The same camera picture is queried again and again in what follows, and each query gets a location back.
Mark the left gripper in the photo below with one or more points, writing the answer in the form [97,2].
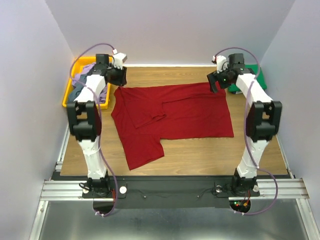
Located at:
[121,81]

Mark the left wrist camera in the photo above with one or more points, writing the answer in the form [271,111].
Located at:
[119,59]

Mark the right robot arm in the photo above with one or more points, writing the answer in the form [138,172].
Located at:
[262,116]

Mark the grey-blue t shirt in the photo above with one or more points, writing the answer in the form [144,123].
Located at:
[77,88]

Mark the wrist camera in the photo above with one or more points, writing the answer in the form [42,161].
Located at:
[221,63]
[119,59]

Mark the red t shirt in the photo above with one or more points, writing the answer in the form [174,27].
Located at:
[143,116]

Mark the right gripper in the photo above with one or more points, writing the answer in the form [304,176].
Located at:
[212,78]

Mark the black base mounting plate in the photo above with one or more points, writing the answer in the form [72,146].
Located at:
[169,192]

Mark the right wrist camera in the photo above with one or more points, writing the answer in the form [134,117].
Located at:
[221,63]

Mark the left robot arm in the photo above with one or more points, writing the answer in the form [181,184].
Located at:
[84,117]

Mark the folded green t shirt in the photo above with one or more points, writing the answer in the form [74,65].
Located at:
[233,89]

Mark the lavender t shirt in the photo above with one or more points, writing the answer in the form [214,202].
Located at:
[84,69]

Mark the yellow plastic bin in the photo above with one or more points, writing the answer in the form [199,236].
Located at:
[84,60]

